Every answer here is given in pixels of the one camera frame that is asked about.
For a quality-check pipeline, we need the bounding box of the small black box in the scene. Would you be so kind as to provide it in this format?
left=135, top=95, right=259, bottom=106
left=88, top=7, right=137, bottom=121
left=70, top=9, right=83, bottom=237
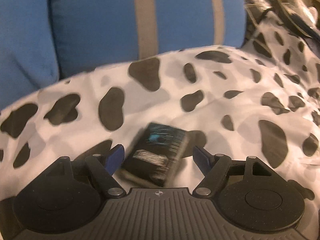
left=120, top=122, right=189, bottom=188

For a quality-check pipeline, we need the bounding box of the cow print blanket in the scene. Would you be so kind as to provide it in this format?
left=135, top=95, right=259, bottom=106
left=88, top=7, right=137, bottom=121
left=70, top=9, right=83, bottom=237
left=1, top=12, right=319, bottom=239

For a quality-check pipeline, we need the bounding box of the blue striped right cushion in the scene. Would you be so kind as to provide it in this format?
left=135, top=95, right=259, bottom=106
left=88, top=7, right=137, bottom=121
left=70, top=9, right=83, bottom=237
left=49, top=0, right=246, bottom=77

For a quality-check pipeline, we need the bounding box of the clutter pile of bags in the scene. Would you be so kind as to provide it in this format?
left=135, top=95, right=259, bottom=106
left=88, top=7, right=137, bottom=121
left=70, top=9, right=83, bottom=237
left=244, top=0, right=319, bottom=52

